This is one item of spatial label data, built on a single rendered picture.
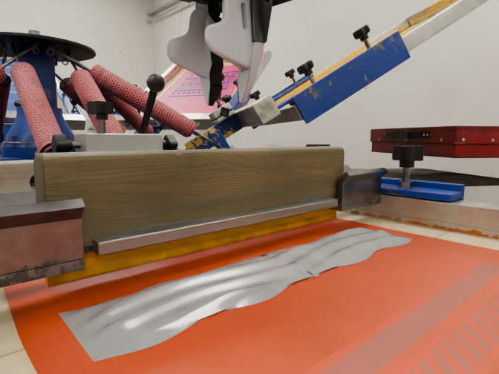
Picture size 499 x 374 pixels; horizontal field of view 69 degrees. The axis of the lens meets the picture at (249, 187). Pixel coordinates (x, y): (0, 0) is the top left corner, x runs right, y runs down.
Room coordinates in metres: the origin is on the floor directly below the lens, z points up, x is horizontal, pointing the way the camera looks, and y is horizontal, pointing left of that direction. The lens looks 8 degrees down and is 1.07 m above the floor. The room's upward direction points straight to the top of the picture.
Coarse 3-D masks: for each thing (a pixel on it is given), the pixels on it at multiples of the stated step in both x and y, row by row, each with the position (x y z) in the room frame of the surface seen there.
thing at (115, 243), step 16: (272, 208) 0.39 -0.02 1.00; (288, 208) 0.39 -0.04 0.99; (304, 208) 0.41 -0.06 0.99; (320, 208) 0.43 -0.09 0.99; (176, 224) 0.31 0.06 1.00; (192, 224) 0.31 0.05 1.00; (208, 224) 0.32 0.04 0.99; (224, 224) 0.33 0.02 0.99; (240, 224) 0.35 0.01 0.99; (96, 240) 0.26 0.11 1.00; (112, 240) 0.26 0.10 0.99; (128, 240) 0.27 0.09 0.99; (144, 240) 0.28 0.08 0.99; (160, 240) 0.29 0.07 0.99
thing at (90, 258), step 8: (296, 216) 0.44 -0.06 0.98; (304, 216) 0.45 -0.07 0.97; (312, 216) 0.46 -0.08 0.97; (256, 224) 0.39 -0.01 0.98; (264, 224) 0.40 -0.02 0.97; (272, 224) 0.41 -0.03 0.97; (216, 232) 0.36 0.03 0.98; (224, 232) 0.36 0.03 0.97; (232, 232) 0.37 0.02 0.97; (240, 232) 0.38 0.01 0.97; (176, 240) 0.33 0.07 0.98; (184, 240) 0.33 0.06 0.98; (192, 240) 0.34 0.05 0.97; (200, 240) 0.34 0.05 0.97; (144, 248) 0.31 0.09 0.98; (152, 248) 0.31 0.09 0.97; (160, 248) 0.32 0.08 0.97; (168, 248) 0.32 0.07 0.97; (88, 256) 0.27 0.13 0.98; (96, 256) 0.28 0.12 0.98; (104, 256) 0.28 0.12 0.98; (112, 256) 0.29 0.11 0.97; (120, 256) 0.29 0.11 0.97; (128, 256) 0.30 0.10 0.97; (88, 264) 0.27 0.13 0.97
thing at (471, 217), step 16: (368, 208) 0.54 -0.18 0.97; (384, 208) 0.52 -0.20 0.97; (400, 208) 0.50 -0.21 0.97; (416, 208) 0.48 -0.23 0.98; (432, 208) 0.47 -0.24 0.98; (448, 208) 0.45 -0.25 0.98; (464, 208) 0.44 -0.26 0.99; (480, 208) 0.43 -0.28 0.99; (496, 208) 0.42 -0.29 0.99; (432, 224) 0.47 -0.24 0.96; (448, 224) 0.45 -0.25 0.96; (464, 224) 0.44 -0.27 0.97; (480, 224) 0.42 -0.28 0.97; (496, 224) 0.41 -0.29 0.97
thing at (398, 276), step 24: (264, 240) 0.40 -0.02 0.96; (288, 240) 0.40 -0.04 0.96; (312, 240) 0.40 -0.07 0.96; (432, 240) 0.40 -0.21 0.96; (360, 264) 0.32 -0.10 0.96; (384, 264) 0.32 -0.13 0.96; (408, 264) 0.32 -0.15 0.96; (432, 264) 0.32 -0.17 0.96; (456, 264) 0.32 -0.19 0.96; (360, 288) 0.27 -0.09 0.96; (384, 288) 0.27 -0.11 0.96; (408, 288) 0.27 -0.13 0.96; (432, 288) 0.27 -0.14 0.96
